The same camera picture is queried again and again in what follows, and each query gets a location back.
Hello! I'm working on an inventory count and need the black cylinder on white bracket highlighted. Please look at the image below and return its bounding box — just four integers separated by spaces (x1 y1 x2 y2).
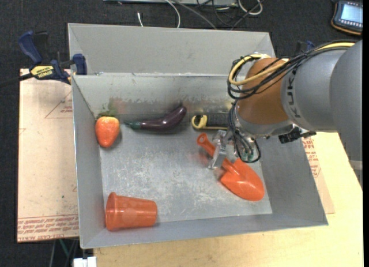
265 123 317 145

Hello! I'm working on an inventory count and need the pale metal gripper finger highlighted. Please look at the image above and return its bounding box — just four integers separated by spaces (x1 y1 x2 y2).
208 149 228 170
212 130 229 152

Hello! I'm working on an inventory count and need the yellow and black tool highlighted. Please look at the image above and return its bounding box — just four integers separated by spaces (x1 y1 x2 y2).
191 113 233 131

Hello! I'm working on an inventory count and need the orange toy strawberry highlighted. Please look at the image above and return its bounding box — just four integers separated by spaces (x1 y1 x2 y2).
95 115 121 149

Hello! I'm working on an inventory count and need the brown cardboard board red print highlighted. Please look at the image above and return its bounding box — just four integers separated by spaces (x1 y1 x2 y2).
17 68 336 244

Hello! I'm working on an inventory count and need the orange toy shovel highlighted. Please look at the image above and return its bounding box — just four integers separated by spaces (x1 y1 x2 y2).
196 132 266 202

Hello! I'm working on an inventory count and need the grey metal bin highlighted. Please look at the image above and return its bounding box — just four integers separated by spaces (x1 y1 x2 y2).
67 22 329 250

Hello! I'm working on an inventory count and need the purple toy eggplant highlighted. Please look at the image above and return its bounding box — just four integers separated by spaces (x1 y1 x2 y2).
123 104 188 133

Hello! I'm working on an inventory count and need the orange plastic cup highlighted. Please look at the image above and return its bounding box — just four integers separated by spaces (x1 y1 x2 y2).
104 191 159 232

